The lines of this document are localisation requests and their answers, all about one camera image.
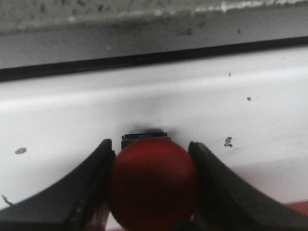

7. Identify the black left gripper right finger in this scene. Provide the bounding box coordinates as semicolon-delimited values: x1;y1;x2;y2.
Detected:
188;141;308;231

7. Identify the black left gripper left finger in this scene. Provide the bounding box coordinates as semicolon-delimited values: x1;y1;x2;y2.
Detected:
0;139;115;231

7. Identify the red mushroom push button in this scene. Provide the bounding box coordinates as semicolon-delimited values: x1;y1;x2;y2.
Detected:
108;137;198;231

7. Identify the red plastic tray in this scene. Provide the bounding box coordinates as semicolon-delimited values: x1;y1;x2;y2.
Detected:
105;201;308;231

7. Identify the grey stone counter ledge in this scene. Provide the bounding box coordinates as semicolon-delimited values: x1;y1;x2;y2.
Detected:
0;0;308;69

